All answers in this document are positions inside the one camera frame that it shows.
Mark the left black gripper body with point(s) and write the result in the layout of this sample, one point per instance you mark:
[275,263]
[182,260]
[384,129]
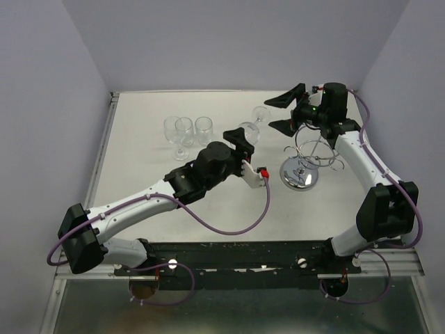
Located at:
[237,156]

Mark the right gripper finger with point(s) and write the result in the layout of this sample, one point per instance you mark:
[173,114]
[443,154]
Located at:
[285,99]
[285,127]

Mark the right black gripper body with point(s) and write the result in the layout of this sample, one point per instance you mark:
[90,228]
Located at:
[304,113]

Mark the ribbed wine glass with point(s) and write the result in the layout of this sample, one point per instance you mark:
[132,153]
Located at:
[204,130]

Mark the chrome wine glass rack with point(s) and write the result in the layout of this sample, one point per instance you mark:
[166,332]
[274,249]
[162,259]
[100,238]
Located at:
[311,152]

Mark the short clear wine glass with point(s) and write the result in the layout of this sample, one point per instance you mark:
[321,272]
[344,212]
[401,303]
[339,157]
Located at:
[185,131]

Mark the tall wine glass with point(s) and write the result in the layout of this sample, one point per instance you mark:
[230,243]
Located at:
[171,134]

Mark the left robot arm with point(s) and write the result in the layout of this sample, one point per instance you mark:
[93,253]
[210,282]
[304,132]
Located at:
[88,236]

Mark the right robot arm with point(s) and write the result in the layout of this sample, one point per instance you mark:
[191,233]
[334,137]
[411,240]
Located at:
[389,212]

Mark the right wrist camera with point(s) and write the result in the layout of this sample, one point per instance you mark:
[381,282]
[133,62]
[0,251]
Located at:
[315,95]

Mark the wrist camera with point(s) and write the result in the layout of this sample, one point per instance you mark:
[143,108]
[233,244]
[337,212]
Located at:
[315,95]
[254,177]

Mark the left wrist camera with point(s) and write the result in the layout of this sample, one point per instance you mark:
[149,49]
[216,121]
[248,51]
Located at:
[254,177]

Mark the black mounting base plate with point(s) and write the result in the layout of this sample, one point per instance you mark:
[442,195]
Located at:
[239,265]

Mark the aluminium rail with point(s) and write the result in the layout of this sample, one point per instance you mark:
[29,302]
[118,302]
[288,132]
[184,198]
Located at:
[399,263]

